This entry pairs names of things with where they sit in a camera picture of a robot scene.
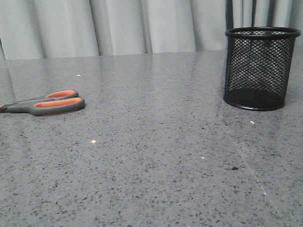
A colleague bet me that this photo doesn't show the grey curtain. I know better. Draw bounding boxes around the grey curtain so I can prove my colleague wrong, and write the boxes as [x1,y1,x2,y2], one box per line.
[0,0,303,60]

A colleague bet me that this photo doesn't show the black mesh pen bucket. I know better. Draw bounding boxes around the black mesh pen bucket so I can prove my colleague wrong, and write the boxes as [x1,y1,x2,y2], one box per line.
[223,26,301,111]

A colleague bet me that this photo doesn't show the grey and orange scissors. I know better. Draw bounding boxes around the grey and orange scissors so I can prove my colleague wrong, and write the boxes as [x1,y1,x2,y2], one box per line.
[0,90,86,116]

